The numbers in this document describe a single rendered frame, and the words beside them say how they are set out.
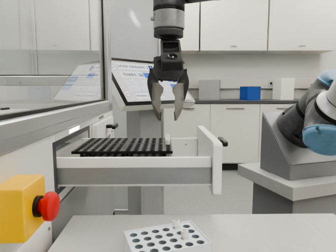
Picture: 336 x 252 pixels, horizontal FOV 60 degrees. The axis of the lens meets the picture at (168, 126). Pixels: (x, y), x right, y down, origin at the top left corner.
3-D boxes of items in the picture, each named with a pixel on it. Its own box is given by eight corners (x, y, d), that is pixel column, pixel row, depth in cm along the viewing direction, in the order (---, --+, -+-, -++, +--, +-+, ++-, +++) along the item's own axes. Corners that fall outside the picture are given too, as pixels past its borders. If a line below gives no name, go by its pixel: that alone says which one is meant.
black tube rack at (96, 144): (170, 160, 82) (170, 137, 81) (172, 179, 65) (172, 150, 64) (91, 160, 82) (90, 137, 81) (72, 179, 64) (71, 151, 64)
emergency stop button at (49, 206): (63, 213, 42) (62, 187, 42) (52, 226, 38) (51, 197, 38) (42, 213, 42) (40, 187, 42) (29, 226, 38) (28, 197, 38)
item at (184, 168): (197, 157, 86) (197, 137, 86) (211, 186, 61) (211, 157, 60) (61, 158, 86) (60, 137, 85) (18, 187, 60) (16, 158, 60)
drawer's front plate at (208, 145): (202, 161, 88) (202, 125, 87) (221, 196, 60) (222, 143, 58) (196, 161, 88) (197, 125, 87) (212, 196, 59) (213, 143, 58)
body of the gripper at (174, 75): (182, 83, 76) (183, 35, 75) (184, 82, 68) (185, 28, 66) (152, 82, 76) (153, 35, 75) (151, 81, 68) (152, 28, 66)
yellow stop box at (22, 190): (52, 219, 44) (49, 173, 43) (30, 244, 37) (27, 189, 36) (18, 219, 44) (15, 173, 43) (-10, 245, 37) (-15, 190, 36)
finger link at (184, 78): (190, 98, 71) (186, 61, 70) (191, 98, 69) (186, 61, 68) (171, 101, 71) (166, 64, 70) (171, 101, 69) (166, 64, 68)
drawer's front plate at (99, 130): (113, 142, 119) (113, 116, 118) (98, 159, 90) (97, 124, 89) (109, 142, 119) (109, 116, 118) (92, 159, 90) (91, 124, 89)
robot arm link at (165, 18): (186, 8, 66) (149, 8, 65) (185, 29, 66) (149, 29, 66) (183, 17, 73) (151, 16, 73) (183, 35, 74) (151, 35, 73)
